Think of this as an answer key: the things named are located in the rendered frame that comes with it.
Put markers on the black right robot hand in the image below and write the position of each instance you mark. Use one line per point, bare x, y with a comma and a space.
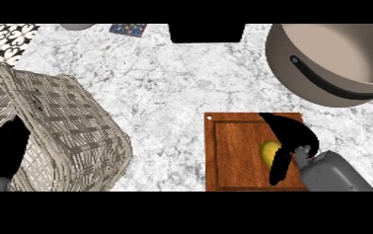
295, 133

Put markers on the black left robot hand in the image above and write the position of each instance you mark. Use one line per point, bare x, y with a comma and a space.
12, 149

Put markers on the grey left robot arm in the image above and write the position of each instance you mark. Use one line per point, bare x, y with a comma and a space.
3, 183

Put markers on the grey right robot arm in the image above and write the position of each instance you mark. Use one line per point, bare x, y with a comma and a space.
331, 173

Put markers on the yellow lemon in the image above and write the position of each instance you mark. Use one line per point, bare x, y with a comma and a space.
269, 154

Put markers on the brown wooden cutting board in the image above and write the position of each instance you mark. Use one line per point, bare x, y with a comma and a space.
238, 152

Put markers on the grey wicker basket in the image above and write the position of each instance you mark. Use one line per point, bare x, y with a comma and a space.
62, 132

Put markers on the black and white patterned cloth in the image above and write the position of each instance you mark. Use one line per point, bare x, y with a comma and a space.
15, 42

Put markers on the black box-shaped appliance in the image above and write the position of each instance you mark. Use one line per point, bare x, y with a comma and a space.
207, 33

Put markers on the grey round object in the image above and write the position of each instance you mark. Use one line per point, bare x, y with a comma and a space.
77, 26

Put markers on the dark blue patterned packet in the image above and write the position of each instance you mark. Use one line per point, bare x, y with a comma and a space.
127, 29

